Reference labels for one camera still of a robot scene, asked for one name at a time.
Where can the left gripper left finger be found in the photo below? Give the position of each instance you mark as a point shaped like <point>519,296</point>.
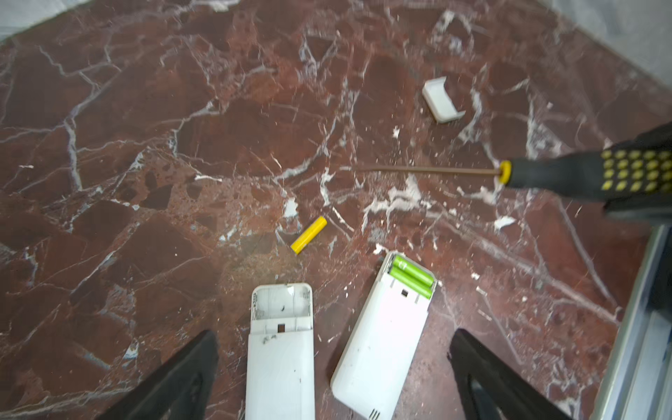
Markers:
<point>178,389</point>

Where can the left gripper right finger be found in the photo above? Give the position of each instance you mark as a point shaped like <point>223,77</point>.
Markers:
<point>489,388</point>

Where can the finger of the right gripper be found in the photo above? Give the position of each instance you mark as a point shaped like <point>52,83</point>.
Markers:
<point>648,199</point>

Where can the black yellow screwdriver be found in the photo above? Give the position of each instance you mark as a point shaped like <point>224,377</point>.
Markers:
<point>594,176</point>

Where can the white remote control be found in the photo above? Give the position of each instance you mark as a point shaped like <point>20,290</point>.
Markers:
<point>280,381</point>
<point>370,375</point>

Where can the yellow battery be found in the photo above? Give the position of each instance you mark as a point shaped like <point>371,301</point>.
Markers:
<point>308,235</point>

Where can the green battery lower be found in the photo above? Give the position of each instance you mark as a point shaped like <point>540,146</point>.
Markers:
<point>415,284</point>

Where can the green battery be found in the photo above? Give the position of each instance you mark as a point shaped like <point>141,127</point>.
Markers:
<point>409,269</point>
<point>415,284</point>

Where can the green battery upper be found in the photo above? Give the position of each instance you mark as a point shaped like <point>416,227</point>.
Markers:
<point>409,269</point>

